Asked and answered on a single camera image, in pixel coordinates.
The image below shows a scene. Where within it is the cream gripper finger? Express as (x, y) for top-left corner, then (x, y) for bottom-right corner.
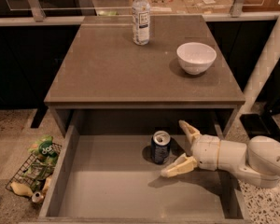
(161, 154), (198, 178)
(178, 120), (201, 144)

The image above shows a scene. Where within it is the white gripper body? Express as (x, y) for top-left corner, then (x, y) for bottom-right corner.
(190, 134), (220, 171)

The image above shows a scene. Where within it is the blue pepsi can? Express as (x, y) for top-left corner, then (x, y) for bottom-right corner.
(151, 131), (171, 164)

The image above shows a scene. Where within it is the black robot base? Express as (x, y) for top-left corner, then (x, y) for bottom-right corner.
(240, 98), (280, 142)

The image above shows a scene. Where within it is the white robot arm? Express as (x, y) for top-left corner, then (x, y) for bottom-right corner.
(161, 15), (280, 189)

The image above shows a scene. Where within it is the grey open drawer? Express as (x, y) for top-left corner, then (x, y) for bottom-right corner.
(37, 109), (250, 224)

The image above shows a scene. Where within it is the silver can on floor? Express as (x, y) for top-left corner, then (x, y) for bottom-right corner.
(32, 191), (45, 203)

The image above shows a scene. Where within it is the white ceramic bowl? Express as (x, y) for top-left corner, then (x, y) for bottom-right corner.
(176, 42), (217, 75)

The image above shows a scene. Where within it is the clear plastic water bottle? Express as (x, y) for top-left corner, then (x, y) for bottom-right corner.
(133, 0), (150, 46)

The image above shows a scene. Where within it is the green chip bag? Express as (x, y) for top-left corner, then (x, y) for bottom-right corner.
(28, 135), (58, 164)

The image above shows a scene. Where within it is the green white snack bag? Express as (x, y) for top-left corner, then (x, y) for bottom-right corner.
(24, 162), (54, 180)

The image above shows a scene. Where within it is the yellow snack packet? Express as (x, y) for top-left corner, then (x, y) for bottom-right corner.
(10, 182), (33, 197)

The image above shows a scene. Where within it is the black wire basket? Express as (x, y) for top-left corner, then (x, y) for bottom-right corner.
(6, 153), (56, 192)

